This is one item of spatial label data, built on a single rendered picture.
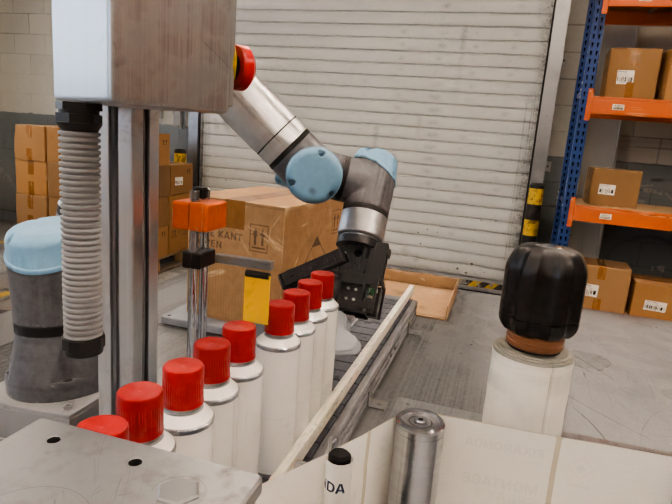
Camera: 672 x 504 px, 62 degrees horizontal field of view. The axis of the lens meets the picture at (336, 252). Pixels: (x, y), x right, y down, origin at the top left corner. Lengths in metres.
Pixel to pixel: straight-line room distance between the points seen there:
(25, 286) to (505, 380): 0.61
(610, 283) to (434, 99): 1.96
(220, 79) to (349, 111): 4.53
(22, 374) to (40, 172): 3.81
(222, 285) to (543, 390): 0.80
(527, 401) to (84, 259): 0.44
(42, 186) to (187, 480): 4.43
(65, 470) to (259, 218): 0.96
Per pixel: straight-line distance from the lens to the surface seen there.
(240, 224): 1.20
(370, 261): 0.87
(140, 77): 0.45
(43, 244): 0.82
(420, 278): 1.75
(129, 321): 0.63
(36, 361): 0.86
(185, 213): 0.61
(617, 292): 4.32
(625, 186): 4.22
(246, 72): 0.50
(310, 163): 0.75
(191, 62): 0.46
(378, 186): 0.90
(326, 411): 0.78
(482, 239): 4.86
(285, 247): 1.16
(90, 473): 0.25
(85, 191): 0.49
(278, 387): 0.65
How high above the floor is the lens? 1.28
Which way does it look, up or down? 12 degrees down
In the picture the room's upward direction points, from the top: 4 degrees clockwise
